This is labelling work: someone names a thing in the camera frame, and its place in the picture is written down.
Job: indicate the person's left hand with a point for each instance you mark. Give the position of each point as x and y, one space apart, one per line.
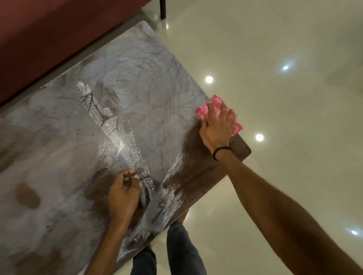
123 198

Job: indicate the person's right hand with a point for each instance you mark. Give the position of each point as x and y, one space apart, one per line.
217 133

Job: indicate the person's right middle finger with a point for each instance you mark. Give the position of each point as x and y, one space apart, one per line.
224 112

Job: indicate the person's left fingers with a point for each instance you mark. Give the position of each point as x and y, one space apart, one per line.
131 178

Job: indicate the person's right thumb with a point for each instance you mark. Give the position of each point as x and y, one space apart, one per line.
203 127

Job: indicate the pink checked cleaning cloth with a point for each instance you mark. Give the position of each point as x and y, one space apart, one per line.
217 105

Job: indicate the person's right forearm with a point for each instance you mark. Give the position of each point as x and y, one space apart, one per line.
283 221

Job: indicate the person's left forearm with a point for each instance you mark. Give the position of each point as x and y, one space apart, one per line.
109 249

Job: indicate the black wristband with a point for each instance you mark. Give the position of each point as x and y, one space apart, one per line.
219 149

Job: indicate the person's left leg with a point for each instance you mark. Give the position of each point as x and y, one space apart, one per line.
144 262

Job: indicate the person's leg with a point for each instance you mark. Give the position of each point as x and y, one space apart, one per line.
183 252
144 262

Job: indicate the person's right leg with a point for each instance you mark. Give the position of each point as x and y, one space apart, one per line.
183 252

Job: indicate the black furniture leg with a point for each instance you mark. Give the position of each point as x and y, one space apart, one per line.
162 9

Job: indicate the dark red sofa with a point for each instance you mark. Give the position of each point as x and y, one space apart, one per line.
56 36

